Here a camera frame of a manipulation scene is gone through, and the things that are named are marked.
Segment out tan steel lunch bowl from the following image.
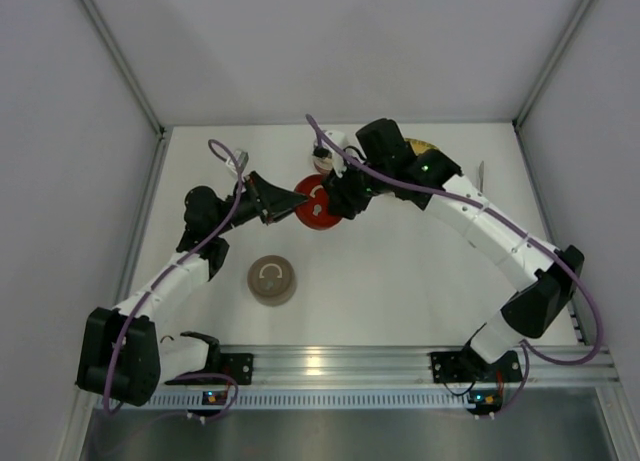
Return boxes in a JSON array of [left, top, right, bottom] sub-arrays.
[[249, 280, 297, 307]]

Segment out red round lid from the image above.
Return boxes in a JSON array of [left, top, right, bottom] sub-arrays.
[[294, 174, 342, 231]]

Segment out right aluminium frame post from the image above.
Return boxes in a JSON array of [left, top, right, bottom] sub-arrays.
[[512, 0, 609, 147]]

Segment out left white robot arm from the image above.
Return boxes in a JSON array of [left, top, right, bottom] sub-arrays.
[[76, 171, 308, 406]]

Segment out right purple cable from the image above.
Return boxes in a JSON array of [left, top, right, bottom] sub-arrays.
[[304, 113, 605, 422]]

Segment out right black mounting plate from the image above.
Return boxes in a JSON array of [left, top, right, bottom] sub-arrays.
[[429, 349, 523, 385]]

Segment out left aluminium frame post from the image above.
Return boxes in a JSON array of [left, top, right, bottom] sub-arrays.
[[64, 0, 169, 192]]

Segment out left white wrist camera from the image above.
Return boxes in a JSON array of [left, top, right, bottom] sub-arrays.
[[226, 149, 249, 175]]

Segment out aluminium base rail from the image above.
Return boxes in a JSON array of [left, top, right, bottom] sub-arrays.
[[222, 345, 620, 389]]

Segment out steel food tongs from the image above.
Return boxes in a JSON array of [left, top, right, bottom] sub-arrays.
[[477, 160, 485, 193]]

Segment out bamboo woven tray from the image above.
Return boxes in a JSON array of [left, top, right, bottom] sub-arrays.
[[405, 138, 439, 156]]

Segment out brown round lid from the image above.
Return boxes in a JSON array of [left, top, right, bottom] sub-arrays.
[[247, 255, 297, 288]]

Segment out red steel lunch bowl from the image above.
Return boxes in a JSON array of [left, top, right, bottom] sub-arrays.
[[311, 155, 333, 175]]

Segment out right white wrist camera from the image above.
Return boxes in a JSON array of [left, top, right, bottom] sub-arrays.
[[311, 130, 347, 178]]

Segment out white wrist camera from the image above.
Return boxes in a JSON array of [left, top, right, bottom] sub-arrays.
[[226, 149, 249, 175], [311, 130, 347, 178]]

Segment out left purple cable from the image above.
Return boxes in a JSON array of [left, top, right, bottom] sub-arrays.
[[102, 139, 251, 422]]

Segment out aluminium frame post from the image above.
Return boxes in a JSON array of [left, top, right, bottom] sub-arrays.
[[64, 0, 169, 192], [512, 0, 609, 147]]

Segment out grey slotted cable duct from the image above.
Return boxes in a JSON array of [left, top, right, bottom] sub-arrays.
[[149, 388, 476, 411]]

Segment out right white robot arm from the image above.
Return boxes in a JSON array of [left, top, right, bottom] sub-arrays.
[[323, 118, 584, 380]]

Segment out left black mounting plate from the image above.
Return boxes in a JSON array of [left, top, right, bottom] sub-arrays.
[[219, 352, 254, 386]]

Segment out purple cable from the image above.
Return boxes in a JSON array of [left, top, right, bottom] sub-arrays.
[[304, 113, 605, 422], [102, 139, 251, 422]]

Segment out black mounting plate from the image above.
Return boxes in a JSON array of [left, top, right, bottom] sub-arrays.
[[429, 349, 523, 385], [219, 352, 254, 386]]

